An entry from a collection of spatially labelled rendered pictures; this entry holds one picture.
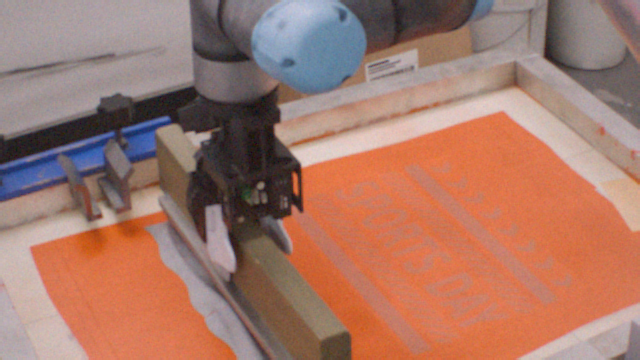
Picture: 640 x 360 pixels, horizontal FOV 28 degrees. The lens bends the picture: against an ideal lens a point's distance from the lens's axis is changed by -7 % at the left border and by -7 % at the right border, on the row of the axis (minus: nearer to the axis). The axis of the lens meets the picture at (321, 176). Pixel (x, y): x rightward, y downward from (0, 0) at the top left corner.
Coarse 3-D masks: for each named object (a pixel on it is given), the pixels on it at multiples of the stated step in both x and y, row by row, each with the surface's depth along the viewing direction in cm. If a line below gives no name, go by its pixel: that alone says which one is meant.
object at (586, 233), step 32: (544, 224) 141; (576, 224) 140; (608, 224) 140; (576, 256) 135; (608, 256) 135; (320, 288) 133; (608, 288) 130; (352, 320) 128; (512, 320) 127; (544, 320) 127; (576, 320) 126; (96, 352) 125; (128, 352) 125; (160, 352) 125; (192, 352) 125; (224, 352) 125; (352, 352) 124; (384, 352) 124; (448, 352) 123; (480, 352) 123; (512, 352) 123
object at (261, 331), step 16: (176, 208) 140; (176, 224) 138; (192, 240) 135; (208, 272) 131; (224, 288) 128; (240, 304) 126; (256, 320) 123; (256, 336) 122; (272, 336) 121; (272, 352) 119
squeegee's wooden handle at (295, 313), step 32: (160, 128) 142; (160, 160) 142; (192, 160) 136; (192, 224) 137; (256, 224) 125; (256, 256) 121; (256, 288) 122; (288, 288) 117; (288, 320) 116; (320, 320) 113; (288, 352) 119; (320, 352) 111
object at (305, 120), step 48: (528, 48) 169; (336, 96) 159; (384, 96) 159; (432, 96) 162; (576, 96) 157; (288, 144) 156; (624, 144) 147; (48, 192) 144; (96, 192) 147; (0, 288) 128; (0, 336) 121; (624, 336) 118
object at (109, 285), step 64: (448, 128) 159; (512, 128) 158; (320, 192) 148; (512, 192) 146; (576, 192) 146; (64, 256) 139; (128, 256) 139; (320, 256) 138; (64, 320) 129; (128, 320) 129; (192, 320) 129
